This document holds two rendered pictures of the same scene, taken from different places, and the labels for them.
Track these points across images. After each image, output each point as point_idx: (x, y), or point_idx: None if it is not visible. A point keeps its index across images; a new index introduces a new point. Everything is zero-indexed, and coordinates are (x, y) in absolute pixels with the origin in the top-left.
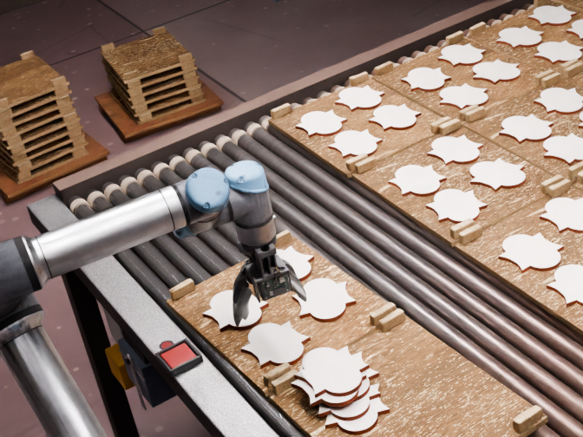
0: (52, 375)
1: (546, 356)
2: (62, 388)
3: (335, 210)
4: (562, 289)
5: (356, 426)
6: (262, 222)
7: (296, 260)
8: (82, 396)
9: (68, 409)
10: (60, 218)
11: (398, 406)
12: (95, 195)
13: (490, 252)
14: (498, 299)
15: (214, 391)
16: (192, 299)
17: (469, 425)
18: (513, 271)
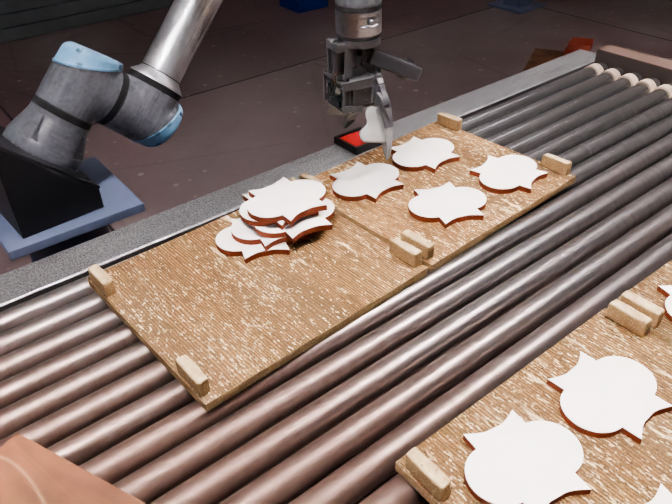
0: (180, 0)
1: (351, 418)
2: (175, 13)
3: (662, 209)
4: (503, 430)
5: (222, 237)
6: (339, 5)
7: (517, 178)
8: (183, 33)
9: (163, 27)
10: (566, 64)
11: (255, 270)
12: (608, 70)
13: (595, 346)
14: (488, 365)
15: (312, 165)
16: (441, 132)
17: (208, 327)
18: (549, 373)
